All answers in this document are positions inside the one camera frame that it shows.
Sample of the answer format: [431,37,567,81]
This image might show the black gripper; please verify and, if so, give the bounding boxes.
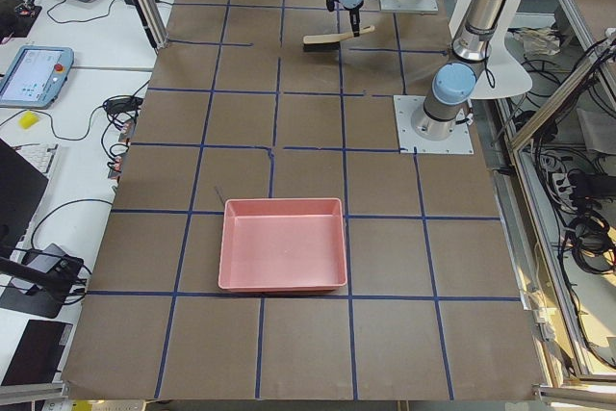
[324,0,361,38]

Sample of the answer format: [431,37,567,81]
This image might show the cream hand brush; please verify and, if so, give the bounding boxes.
[302,25,375,52]

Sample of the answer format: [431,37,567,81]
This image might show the pink plastic bin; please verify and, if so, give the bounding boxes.
[218,198,347,293]

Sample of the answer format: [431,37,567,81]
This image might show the white chair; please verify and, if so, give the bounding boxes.
[471,0,532,100]

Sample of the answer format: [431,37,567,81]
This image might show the black power adapter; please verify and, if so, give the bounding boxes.
[103,95,143,115]

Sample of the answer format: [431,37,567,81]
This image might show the near blue teach pendant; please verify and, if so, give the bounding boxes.
[1,45,74,110]

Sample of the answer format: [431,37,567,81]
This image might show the yellow sponge block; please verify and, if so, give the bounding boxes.
[18,111,39,130]

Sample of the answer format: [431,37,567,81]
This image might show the white keyboard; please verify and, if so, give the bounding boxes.
[13,143,61,177]

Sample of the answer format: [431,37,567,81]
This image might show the black monitor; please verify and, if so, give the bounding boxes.
[0,141,48,258]

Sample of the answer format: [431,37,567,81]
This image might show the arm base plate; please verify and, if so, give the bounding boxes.
[379,0,439,14]
[393,95,474,155]

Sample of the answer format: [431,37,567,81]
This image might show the black camera stand base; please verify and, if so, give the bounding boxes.
[1,244,91,319]

